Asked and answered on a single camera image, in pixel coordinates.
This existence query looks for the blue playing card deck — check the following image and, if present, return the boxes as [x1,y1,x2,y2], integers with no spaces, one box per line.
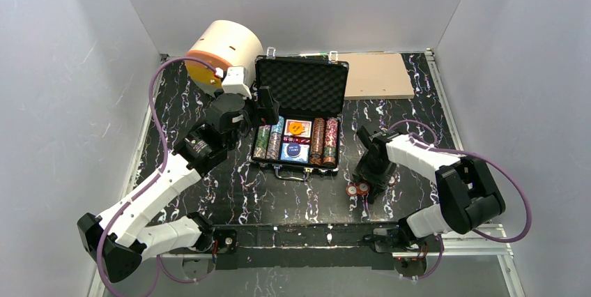
[279,142,310,163]

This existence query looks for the cream cylinder with orange face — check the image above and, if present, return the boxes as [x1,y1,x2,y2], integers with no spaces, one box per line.
[185,20,263,96]

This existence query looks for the light blue chip stack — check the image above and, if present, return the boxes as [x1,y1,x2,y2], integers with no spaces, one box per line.
[271,116,285,135]

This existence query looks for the blue small blind button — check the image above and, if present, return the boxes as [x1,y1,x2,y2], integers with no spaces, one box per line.
[286,143,301,157]

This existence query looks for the black poker set case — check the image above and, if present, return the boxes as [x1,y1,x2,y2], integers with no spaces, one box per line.
[250,47,349,179]

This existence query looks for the red playing card deck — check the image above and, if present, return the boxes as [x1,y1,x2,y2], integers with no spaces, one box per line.
[284,119,313,138]

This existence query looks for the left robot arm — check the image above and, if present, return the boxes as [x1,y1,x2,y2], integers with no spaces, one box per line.
[77,67,279,283]

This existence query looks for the orange black chip stack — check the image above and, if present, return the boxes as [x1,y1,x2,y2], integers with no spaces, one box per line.
[309,118,325,165]

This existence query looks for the tan flat board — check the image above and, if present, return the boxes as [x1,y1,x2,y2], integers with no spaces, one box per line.
[338,52,415,100]

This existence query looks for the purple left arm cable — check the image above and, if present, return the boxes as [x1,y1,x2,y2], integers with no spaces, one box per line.
[95,56,218,297]

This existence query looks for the dark green chip stack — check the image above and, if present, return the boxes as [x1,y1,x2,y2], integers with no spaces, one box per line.
[252,125,271,159]

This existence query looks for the yellow big blind button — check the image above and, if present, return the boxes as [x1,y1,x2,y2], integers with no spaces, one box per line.
[289,121,305,135]

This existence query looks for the red white chip stack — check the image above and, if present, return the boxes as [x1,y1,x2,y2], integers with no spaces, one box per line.
[324,117,339,147]

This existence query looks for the blue green chip stack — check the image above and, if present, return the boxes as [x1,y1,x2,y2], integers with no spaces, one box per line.
[322,146,337,168]

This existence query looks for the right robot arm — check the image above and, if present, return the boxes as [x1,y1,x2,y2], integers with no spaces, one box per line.
[347,125,506,248]

